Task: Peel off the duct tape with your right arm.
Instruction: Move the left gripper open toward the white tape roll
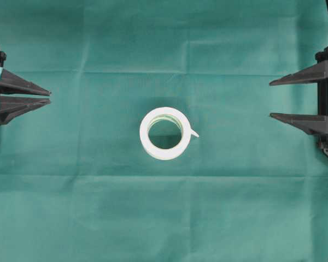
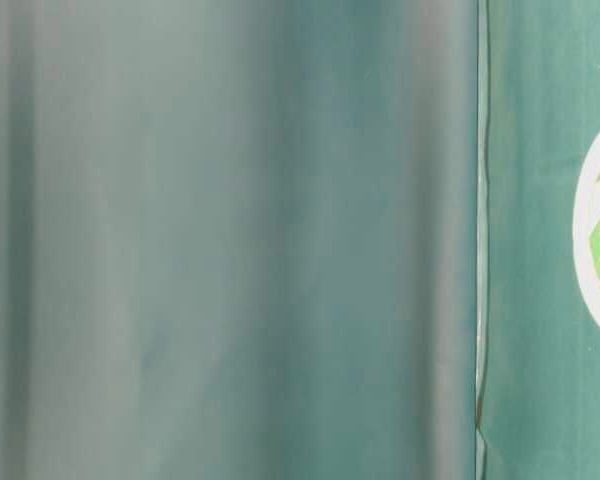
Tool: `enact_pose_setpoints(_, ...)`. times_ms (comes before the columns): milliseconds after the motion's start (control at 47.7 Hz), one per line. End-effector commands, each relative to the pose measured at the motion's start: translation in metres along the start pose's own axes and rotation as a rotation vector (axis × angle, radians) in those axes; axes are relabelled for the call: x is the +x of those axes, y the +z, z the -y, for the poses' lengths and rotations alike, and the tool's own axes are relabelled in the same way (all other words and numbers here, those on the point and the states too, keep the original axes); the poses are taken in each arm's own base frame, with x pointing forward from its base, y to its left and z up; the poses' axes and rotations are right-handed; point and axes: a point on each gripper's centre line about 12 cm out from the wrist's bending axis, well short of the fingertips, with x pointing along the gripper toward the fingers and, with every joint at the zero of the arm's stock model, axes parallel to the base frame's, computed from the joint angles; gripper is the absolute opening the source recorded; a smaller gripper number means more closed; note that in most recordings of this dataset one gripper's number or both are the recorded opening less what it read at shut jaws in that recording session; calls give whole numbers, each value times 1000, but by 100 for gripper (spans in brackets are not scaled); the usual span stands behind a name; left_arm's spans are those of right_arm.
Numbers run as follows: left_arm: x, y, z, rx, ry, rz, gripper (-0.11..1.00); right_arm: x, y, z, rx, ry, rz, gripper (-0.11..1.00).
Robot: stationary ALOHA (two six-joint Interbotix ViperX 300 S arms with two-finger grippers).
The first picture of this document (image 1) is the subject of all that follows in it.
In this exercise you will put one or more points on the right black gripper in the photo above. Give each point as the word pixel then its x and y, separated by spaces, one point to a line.
pixel 310 124

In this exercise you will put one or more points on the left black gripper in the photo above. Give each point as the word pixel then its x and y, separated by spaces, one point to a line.
pixel 12 107

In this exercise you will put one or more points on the green table cloth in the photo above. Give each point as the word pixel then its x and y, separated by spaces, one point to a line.
pixel 158 143

